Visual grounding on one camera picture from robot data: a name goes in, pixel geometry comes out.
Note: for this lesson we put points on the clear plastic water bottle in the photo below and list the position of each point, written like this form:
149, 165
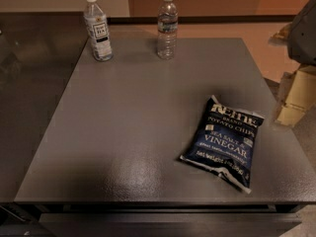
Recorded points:
167, 24

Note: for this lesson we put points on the blue vinegar chip bag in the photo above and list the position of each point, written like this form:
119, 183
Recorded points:
224, 143

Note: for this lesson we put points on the labelled water bottle white cap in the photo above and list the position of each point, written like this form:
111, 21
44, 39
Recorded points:
97, 28

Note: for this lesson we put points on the dark grey bag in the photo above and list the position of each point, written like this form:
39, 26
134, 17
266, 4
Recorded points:
301, 43

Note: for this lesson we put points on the yellow cardboard box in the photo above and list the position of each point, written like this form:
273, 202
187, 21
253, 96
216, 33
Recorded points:
296, 95

